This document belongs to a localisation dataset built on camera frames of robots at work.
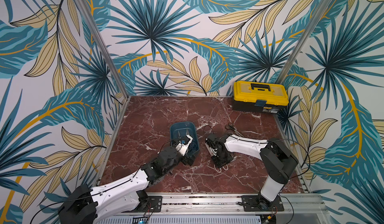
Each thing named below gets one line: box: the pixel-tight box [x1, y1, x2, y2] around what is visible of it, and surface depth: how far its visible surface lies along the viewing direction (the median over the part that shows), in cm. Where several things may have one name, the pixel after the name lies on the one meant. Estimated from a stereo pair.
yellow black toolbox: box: [232, 79, 289, 114], surface depth 103 cm
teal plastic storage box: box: [170, 121, 200, 155], surface depth 100 cm
